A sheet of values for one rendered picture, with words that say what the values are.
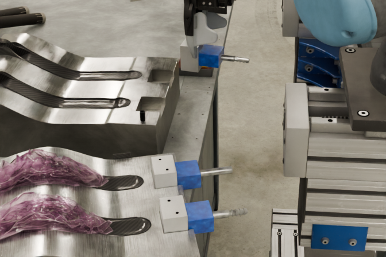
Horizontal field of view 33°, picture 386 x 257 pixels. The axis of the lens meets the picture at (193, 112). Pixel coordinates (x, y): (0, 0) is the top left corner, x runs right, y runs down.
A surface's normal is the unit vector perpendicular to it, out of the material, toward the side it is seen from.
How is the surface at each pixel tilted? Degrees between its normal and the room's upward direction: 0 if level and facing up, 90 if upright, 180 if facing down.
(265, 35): 0
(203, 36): 79
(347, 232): 90
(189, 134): 0
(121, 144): 90
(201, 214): 0
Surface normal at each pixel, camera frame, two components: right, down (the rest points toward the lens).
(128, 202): -0.03, -0.85
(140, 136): -0.13, 0.52
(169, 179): 0.17, 0.51
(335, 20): -0.86, 0.38
